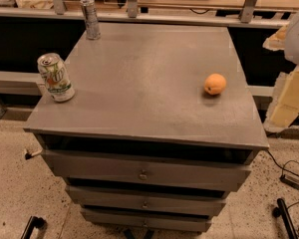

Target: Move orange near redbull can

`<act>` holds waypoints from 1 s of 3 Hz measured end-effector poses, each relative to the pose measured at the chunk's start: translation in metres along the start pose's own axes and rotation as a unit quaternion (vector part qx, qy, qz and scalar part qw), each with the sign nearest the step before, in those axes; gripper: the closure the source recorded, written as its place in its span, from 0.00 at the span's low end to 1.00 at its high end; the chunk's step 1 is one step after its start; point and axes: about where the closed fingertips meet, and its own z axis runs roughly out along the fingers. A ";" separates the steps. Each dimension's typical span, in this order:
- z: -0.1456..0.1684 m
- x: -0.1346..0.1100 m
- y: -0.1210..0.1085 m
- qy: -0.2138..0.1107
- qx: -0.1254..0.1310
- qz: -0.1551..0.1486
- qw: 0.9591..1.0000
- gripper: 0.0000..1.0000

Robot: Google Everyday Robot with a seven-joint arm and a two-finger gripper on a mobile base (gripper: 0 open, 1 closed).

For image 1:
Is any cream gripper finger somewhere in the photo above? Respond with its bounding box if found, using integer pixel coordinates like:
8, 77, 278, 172
262, 25, 288, 51
263, 66, 299, 132

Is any orange fruit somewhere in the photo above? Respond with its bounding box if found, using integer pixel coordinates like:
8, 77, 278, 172
204, 74, 226, 96

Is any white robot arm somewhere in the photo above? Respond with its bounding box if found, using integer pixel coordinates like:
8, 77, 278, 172
263, 11, 299, 132

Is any silver redbull can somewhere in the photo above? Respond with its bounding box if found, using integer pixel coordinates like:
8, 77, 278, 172
80, 0, 101, 40

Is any white green 7up can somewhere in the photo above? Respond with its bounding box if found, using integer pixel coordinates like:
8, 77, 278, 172
37, 53, 75, 103

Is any black power adapter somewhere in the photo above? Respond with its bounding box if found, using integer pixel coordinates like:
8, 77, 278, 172
280, 174, 299, 190

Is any top grey drawer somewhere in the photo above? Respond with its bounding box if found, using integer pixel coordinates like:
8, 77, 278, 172
42, 150, 250, 191

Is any grey drawer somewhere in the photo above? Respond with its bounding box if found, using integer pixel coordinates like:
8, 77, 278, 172
81, 208, 211, 232
42, 150, 250, 191
66, 186, 225, 216

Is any black leg right floor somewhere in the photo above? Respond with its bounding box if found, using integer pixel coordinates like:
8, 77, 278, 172
272, 198, 298, 239

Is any black leg floor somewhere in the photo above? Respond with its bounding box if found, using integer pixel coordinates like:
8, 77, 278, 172
272, 198, 298, 239
20, 216, 46, 239

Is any grey drawer cabinet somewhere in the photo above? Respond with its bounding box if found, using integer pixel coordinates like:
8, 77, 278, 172
26, 24, 268, 222

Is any middle grey drawer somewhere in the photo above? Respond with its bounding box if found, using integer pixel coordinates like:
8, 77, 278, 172
66, 186, 225, 216

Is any bottom grey drawer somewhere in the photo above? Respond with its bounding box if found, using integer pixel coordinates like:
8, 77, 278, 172
81, 208, 211, 232

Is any black leg left floor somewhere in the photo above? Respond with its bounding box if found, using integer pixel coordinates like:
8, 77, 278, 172
20, 216, 46, 239

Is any grey metal rail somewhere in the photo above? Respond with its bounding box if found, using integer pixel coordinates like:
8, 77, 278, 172
0, 7, 289, 29

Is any black cable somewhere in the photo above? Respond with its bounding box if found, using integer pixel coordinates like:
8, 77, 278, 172
266, 149, 299, 239

